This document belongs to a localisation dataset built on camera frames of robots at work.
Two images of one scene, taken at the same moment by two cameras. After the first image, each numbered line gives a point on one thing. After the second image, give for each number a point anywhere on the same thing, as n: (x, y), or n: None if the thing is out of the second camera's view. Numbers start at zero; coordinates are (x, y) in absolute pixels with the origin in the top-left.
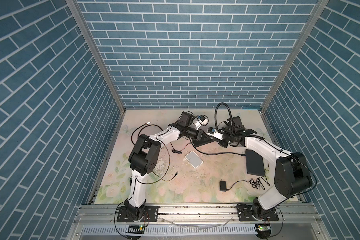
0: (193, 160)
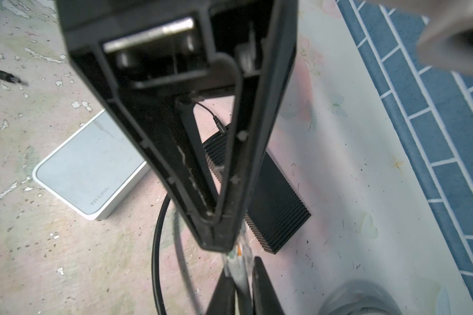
0: (94, 169)
